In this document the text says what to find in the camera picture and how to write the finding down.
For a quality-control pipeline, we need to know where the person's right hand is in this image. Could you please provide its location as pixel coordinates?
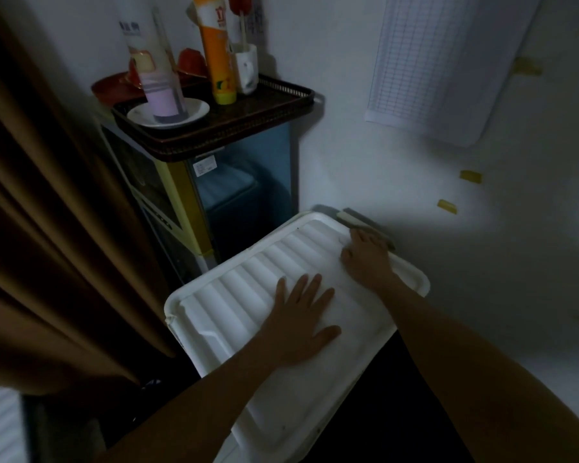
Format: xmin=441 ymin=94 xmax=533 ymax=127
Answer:
xmin=340 ymin=228 xmax=399 ymax=293

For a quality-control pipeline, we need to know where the person's left hand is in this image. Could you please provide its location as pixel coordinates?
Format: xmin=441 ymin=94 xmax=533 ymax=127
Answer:
xmin=259 ymin=273 xmax=342 ymax=368

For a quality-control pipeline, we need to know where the white ribbed bin lid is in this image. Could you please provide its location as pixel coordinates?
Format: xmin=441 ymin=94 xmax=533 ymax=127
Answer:
xmin=163 ymin=210 xmax=431 ymax=463

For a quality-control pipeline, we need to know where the person's left forearm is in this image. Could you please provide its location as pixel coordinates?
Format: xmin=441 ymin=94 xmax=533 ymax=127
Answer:
xmin=94 ymin=341 xmax=283 ymax=463

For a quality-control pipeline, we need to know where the person's right forearm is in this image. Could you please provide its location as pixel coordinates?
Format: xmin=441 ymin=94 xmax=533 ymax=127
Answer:
xmin=376 ymin=274 xmax=579 ymax=463

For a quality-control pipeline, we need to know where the white sticker label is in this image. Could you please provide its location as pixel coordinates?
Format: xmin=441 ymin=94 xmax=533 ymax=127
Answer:
xmin=192 ymin=154 xmax=218 ymax=177

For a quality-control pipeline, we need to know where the black woven tray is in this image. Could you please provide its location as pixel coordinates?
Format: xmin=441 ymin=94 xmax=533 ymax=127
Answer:
xmin=111 ymin=74 xmax=316 ymax=163

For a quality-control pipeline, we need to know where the clipped paper sheet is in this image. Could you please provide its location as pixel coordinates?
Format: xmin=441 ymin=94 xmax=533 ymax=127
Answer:
xmin=365 ymin=0 xmax=545 ymax=149

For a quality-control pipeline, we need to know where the white shallow dish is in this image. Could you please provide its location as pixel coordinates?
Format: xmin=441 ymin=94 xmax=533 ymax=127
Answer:
xmin=127 ymin=97 xmax=211 ymax=130

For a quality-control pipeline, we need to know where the orange yellow bottle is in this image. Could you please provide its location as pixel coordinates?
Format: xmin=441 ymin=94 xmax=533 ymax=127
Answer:
xmin=192 ymin=0 xmax=238 ymax=105

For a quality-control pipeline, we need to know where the brown curtain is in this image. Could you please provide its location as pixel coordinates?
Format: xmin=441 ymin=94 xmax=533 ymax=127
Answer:
xmin=0 ymin=0 xmax=177 ymax=397

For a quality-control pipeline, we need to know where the small red object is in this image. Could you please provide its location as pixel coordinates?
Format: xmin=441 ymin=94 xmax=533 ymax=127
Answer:
xmin=176 ymin=48 xmax=208 ymax=80

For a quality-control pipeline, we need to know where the pale purple container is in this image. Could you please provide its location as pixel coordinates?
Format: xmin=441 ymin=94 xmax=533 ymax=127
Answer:
xmin=118 ymin=0 xmax=189 ymax=125

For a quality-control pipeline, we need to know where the red plastic plate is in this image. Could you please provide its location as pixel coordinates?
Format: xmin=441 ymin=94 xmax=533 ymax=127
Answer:
xmin=90 ymin=67 xmax=148 ymax=109

